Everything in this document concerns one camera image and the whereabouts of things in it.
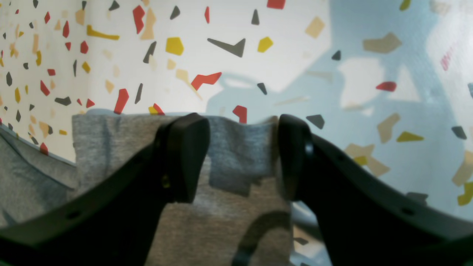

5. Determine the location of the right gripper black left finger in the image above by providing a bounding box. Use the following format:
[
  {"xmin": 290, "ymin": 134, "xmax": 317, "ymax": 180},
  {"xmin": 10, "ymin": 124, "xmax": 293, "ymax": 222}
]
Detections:
[{"xmin": 1, "ymin": 113, "xmax": 211, "ymax": 266}]

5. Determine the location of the grey T-shirt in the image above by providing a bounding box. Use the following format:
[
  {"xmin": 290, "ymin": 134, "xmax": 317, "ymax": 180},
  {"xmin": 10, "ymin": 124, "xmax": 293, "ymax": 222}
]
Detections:
[{"xmin": 1, "ymin": 113, "xmax": 292, "ymax": 266}]

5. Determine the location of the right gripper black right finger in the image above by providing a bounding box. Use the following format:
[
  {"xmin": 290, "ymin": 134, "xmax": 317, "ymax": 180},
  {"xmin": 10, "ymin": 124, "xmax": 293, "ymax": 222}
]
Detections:
[{"xmin": 277, "ymin": 114, "xmax": 473, "ymax": 266}]

